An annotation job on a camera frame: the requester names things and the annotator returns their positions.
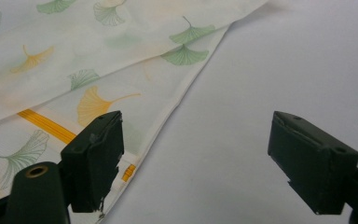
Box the light blue table mat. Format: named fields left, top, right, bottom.
left=101, top=0, right=358, bottom=224

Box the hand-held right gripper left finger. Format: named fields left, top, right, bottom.
left=60, top=110, right=126, bottom=215

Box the white ginkgo leaf print pillowcase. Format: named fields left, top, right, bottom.
left=0, top=0, right=269, bottom=224

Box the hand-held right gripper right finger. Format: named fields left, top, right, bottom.
left=267, top=110, right=358, bottom=216

